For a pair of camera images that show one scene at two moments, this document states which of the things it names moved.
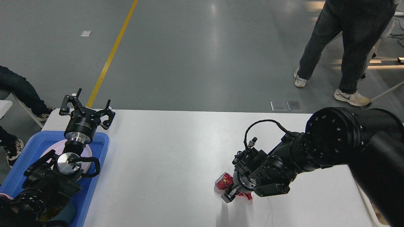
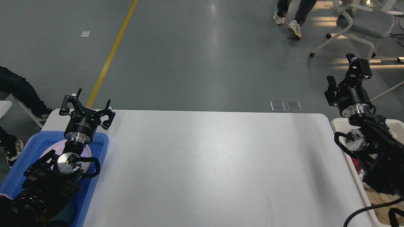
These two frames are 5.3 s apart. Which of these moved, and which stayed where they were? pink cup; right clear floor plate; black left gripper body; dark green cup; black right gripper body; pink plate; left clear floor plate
Moved: dark green cup; black right gripper body
Stayed: black left gripper body; left clear floor plate; right clear floor plate; pink plate; pink cup
